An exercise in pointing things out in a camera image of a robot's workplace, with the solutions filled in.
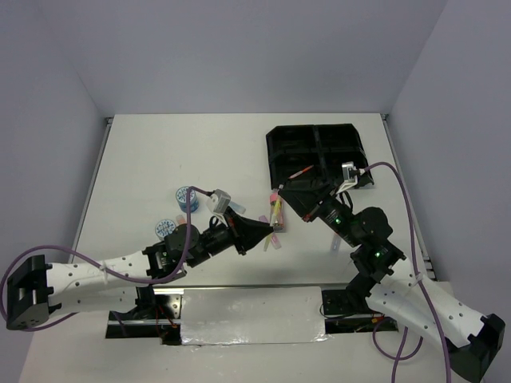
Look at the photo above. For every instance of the purple highlighter marker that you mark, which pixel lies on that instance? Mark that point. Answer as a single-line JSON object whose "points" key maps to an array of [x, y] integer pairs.
{"points": [[273, 239]]}

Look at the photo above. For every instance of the blue highlighter marker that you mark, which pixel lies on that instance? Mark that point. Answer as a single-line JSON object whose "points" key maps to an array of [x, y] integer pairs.
{"points": [[238, 208]]}

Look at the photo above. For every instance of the orange slim highlighter pen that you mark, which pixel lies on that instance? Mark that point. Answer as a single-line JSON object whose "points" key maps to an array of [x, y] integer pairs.
{"points": [[300, 172]]}

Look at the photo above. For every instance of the blue tape roll front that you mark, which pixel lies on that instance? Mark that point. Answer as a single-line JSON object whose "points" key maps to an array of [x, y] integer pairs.
{"points": [[164, 227]]}

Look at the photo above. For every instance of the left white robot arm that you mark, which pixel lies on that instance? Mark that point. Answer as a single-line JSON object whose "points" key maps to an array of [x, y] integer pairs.
{"points": [[36, 295]]}

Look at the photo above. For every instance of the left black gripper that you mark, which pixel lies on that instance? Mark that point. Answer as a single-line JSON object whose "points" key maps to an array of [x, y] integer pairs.
{"points": [[253, 230]]}

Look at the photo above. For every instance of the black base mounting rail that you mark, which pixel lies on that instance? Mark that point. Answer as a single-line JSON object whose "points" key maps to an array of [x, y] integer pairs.
{"points": [[245, 316]]}

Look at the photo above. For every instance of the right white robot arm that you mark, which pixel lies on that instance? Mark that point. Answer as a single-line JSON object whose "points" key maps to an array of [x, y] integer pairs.
{"points": [[387, 282]]}

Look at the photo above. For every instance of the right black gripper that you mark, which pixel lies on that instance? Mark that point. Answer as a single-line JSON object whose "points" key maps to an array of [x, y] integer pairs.
{"points": [[304, 200]]}

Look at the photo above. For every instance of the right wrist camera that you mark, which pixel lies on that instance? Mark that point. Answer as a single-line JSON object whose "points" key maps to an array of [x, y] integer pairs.
{"points": [[350, 177]]}

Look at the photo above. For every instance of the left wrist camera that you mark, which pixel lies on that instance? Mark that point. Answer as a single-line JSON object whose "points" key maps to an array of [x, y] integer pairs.
{"points": [[218, 202]]}

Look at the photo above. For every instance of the blue tape roll rear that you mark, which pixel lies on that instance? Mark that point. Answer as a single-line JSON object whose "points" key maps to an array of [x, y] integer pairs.
{"points": [[187, 199]]}

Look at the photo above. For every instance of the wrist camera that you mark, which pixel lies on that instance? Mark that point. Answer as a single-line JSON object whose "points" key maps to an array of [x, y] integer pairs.
{"points": [[350, 177], [218, 202]]}

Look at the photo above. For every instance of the black compartment organizer tray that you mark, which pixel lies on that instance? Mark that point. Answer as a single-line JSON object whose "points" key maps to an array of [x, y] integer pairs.
{"points": [[318, 149]]}

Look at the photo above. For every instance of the blue tape roll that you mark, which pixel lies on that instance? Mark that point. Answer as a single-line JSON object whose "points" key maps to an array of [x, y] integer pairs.
{"points": [[164, 227], [187, 199]]}

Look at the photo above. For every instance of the pink capped crayon tube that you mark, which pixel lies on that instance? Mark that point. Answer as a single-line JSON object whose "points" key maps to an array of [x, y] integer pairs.
{"points": [[275, 195]]}

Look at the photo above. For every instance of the yellow slim highlighter pen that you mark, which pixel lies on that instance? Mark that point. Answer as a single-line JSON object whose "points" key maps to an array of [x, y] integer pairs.
{"points": [[274, 218]]}

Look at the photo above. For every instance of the orange yellow highlighter marker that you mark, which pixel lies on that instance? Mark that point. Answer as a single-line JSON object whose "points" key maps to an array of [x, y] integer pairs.
{"points": [[180, 219]]}

